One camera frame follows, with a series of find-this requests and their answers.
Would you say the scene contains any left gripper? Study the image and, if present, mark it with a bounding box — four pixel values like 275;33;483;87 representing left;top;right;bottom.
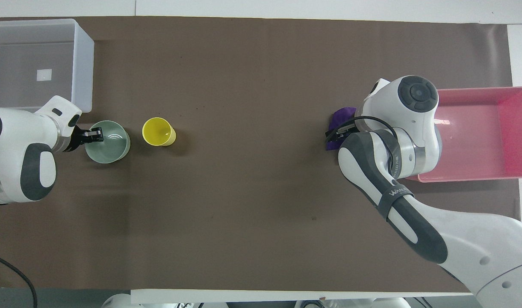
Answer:
68;125;91;153

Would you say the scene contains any pale green cup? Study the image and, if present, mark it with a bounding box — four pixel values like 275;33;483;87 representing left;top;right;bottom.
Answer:
85;120;131;165

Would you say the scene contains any clear plastic storage box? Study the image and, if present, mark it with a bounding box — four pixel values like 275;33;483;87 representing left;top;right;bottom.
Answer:
0;18;95;114

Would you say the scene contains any crumpled purple trash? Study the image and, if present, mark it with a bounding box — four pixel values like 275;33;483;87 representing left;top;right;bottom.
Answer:
326;107;358;151

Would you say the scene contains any yellow cup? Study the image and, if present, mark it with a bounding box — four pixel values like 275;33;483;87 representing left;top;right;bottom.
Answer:
142;117;177;147

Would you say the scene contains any pink plastic bin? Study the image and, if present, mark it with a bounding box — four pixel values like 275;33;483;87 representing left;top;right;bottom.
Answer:
416;86;522;184

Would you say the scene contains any black cable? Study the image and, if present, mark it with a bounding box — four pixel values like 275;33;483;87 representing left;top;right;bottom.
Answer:
324;115;401;148
0;251;38;308

